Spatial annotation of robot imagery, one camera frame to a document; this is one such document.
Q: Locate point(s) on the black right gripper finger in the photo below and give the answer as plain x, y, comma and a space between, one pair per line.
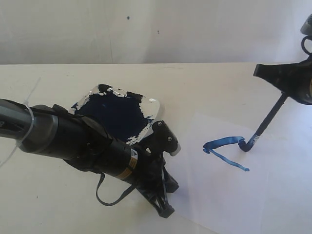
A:
287, 78

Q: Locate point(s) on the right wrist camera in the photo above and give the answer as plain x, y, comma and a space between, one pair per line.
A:
306, 28

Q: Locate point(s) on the white paper sheet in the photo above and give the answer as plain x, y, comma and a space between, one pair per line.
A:
265, 191

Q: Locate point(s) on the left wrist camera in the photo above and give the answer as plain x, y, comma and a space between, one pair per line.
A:
163, 139

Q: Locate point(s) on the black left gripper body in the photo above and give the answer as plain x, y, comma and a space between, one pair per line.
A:
142, 163

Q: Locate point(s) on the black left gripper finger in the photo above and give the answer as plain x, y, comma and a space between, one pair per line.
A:
158, 199
171, 184

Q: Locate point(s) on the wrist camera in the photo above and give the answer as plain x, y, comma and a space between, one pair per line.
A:
306, 28
163, 139

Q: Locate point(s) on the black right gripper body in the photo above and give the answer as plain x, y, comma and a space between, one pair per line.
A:
306, 81

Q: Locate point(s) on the white zip tie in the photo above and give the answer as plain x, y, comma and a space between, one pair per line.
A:
17, 120

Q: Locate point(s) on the white tray with blue paint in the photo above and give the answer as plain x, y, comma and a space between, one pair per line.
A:
125, 115

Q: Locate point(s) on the black paintbrush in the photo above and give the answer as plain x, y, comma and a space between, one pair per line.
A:
246, 146

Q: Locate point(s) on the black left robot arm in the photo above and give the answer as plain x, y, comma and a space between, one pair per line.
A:
83, 143

